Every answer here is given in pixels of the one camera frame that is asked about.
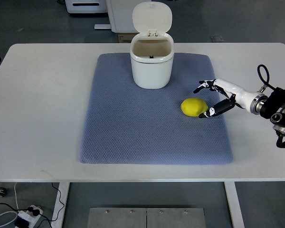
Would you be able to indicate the white appliance background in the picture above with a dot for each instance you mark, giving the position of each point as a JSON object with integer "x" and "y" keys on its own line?
{"x": 86, "y": 6}

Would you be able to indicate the left white table leg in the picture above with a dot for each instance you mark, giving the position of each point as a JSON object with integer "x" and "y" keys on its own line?
{"x": 60, "y": 205}

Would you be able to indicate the white trash bin with lid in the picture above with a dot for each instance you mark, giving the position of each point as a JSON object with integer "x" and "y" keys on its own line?
{"x": 152, "y": 49}

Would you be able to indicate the right white table leg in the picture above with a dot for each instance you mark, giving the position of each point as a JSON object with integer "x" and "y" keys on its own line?
{"x": 234, "y": 205}

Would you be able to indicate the yellow lemon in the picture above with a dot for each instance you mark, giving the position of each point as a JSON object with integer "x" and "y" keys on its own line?
{"x": 193, "y": 107}

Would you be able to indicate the metal base plate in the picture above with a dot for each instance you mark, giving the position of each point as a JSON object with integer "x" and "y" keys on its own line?
{"x": 146, "y": 218}

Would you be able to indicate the floor socket plate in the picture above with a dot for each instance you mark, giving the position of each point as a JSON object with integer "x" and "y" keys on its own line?
{"x": 217, "y": 39}

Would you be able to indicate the blue textured mat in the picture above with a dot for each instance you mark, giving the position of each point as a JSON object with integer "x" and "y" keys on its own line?
{"x": 126, "y": 124}

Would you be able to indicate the white power strip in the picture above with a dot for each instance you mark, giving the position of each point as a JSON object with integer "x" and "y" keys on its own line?
{"x": 29, "y": 217}

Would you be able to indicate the cardboard box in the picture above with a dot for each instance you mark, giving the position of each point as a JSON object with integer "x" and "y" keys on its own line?
{"x": 125, "y": 37}

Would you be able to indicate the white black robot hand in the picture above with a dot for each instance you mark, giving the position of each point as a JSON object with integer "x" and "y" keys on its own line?
{"x": 235, "y": 96}

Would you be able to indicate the white table leg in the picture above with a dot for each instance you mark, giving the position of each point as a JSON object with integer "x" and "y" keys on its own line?
{"x": 60, "y": 205}
{"x": 234, "y": 205}

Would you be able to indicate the white cabinet background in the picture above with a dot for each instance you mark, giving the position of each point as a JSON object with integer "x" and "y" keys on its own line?
{"x": 120, "y": 13}

